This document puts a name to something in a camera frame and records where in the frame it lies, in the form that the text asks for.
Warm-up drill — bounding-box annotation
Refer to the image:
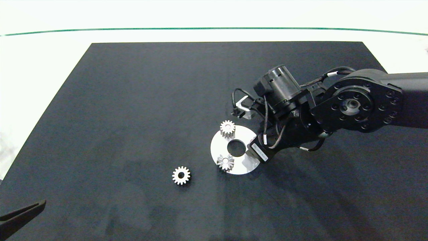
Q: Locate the small steel gear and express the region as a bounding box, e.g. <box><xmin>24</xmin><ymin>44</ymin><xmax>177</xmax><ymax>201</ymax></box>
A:
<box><xmin>216</xmin><ymin>154</ymin><xmax>235</xmax><ymax>172</ymax></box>
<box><xmin>172</xmin><ymin>166</ymin><xmax>191</xmax><ymax>185</ymax></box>
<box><xmin>220</xmin><ymin>120</ymin><xmax>236</xmax><ymax>138</ymax></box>

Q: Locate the round white plate with pins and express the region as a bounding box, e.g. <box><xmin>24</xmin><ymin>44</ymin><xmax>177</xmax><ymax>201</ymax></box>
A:
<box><xmin>210</xmin><ymin>125</ymin><xmax>261</xmax><ymax>175</ymax></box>

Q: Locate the dark rectangular work mat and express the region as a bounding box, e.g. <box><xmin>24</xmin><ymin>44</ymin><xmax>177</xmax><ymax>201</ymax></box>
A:
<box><xmin>0</xmin><ymin>42</ymin><xmax>428</xmax><ymax>241</ymax></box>

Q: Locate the black cable with white tags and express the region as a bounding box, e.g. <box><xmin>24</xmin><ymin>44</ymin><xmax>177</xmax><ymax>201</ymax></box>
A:
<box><xmin>262</xmin><ymin>96</ymin><xmax>287</xmax><ymax>150</ymax></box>
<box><xmin>300</xmin><ymin>66</ymin><xmax>356</xmax><ymax>88</ymax></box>
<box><xmin>299</xmin><ymin>137</ymin><xmax>326</xmax><ymax>152</ymax></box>

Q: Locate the black cable loop at camera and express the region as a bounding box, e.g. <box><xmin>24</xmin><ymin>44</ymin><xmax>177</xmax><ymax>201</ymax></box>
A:
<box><xmin>231</xmin><ymin>88</ymin><xmax>257</xmax><ymax>118</ymax></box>

